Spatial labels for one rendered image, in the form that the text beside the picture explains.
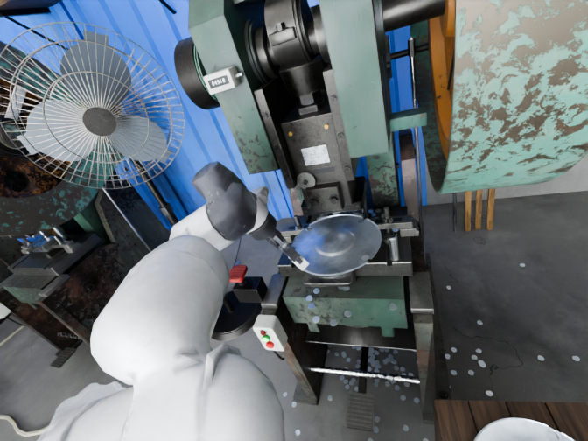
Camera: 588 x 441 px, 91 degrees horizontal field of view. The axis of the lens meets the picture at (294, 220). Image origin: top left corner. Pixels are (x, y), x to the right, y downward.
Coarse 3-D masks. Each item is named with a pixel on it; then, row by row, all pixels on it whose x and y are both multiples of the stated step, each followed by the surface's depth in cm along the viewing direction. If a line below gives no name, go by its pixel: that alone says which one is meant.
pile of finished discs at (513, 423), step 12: (504, 420) 77; (516, 420) 76; (528, 420) 75; (480, 432) 76; (492, 432) 76; (504, 432) 75; (516, 432) 74; (528, 432) 74; (540, 432) 73; (552, 432) 73
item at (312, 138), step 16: (304, 112) 78; (320, 112) 75; (288, 128) 78; (304, 128) 76; (320, 128) 75; (288, 144) 81; (304, 144) 79; (320, 144) 78; (336, 144) 77; (304, 160) 82; (320, 160) 81; (336, 160) 80; (304, 176) 84; (320, 176) 84; (336, 176) 83; (304, 192) 89; (320, 192) 84; (336, 192) 83; (352, 192) 87; (320, 208) 88; (336, 208) 86
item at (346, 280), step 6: (306, 276) 84; (312, 276) 83; (318, 276) 83; (324, 276) 82; (330, 276) 81; (336, 276) 81; (342, 276) 80; (348, 276) 79; (354, 276) 94; (306, 282) 82; (312, 282) 82; (318, 282) 81; (324, 282) 80; (330, 282) 80; (336, 282) 79; (342, 282) 79; (348, 282) 78
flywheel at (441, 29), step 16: (448, 0) 55; (448, 16) 57; (432, 32) 87; (448, 32) 61; (432, 48) 88; (448, 48) 80; (432, 64) 88; (448, 64) 82; (432, 80) 91; (448, 96) 83; (448, 112) 81; (448, 128) 77; (448, 144) 70
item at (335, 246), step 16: (320, 224) 102; (336, 224) 100; (352, 224) 97; (368, 224) 95; (304, 240) 98; (320, 240) 94; (336, 240) 92; (352, 240) 90; (368, 240) 89; (304, 256) 91; (320, 256) 89; (336, 256) 87; (352, 256) 85; (320, 272) 84; (336, 272) 82
